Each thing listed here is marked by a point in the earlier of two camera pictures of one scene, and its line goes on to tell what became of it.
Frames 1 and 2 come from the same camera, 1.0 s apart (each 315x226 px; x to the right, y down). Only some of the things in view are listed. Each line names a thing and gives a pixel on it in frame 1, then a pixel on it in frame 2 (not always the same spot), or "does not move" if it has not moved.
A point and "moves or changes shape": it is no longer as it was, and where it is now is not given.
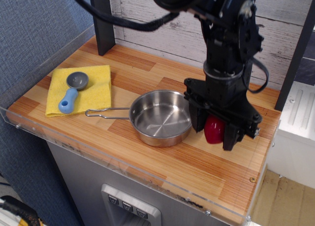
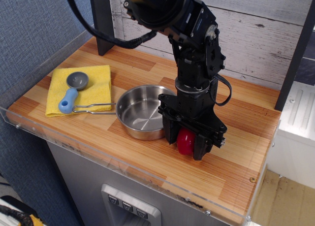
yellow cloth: x=96 y=94 does not move
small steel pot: x=158 y=118 does not move
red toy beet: x=214 y=129 moves or changes shape
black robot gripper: x=227 y=100 → x=195 y=110
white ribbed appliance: x=293 y=153 does not move
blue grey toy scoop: x=77 y=81 does not move
